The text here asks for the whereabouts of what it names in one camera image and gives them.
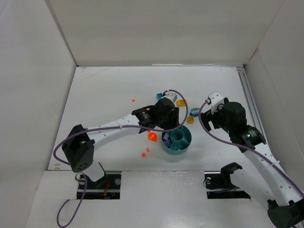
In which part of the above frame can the orange round dome lego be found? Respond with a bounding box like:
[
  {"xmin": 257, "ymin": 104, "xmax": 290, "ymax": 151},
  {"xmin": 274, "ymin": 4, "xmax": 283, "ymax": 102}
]
[{"xmin": 148, "ymin": 132, "xmax": 157, "ymax": 142}]

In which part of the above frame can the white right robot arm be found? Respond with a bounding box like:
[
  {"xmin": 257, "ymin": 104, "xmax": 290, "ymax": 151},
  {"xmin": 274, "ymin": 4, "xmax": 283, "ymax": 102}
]
[{"xmin": 199, "ymin": 92, "xmax": 304, "ymax": 228}]

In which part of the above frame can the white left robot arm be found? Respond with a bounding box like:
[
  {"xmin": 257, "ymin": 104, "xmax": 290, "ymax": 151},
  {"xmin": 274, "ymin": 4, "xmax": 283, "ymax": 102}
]
[{"xmin": 61, "ymin": 98, "xmax": 180, "ymax": 182}]

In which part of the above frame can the yellow curved lego brick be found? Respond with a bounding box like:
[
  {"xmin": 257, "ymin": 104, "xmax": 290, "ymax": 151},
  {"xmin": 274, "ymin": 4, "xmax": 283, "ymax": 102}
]
[{"xmin": 176, "ymin": 99, "xmax": 187, "ymax": 107}]

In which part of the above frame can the teal square lego brick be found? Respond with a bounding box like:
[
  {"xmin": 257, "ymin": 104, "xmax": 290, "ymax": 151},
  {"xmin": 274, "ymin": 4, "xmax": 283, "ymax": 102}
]
[{"xmin": 156, "ymin": 93, "xmax": 163, "ymax": 100}]

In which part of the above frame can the yellow square lego brick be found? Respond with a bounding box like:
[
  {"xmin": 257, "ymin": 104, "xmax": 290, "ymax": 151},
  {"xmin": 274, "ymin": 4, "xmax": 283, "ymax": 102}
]
[{"xmin": 187, "ymin": 116, "xmax": 195, "ymax": 124}]

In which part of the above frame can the teal round divided container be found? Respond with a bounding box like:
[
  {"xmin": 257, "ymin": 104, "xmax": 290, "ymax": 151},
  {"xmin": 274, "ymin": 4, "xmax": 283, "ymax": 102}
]
[{"xmin": 161, "ymin": 125, "xmax": 192, "ymax": 156}]

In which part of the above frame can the teal frog lotus lego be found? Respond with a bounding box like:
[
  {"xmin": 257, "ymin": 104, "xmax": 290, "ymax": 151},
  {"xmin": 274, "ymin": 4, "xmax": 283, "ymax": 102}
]
[{"xmin": 190, "ymin": 107, "xmax": 200, "ymax": 117}]

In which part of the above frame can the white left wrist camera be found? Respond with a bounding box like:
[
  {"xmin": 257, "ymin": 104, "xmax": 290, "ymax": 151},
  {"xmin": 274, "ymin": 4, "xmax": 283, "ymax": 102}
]
[{"xmin": 163, "ymin": 91, "xmax": 178, "ymax": 103}]

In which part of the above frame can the aluminium rail at right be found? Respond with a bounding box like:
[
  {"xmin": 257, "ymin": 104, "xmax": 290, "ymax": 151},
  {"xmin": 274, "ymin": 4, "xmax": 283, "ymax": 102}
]
[{"xmin": 237, "ymin": 66, "xmax": 265, "ymax": 136}]

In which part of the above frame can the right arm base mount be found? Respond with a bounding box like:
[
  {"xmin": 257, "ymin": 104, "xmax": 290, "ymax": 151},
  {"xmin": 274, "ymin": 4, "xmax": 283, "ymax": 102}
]
[{"xmin": 203, "ymin": 162, "xmax": 251, "ymax": 200}]

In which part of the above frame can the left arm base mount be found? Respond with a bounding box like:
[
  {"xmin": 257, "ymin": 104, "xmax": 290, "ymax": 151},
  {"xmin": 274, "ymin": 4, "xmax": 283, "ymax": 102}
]
[{"xmin": 84, "ymin": 171, "xmax": 122, "ymax": 200}]

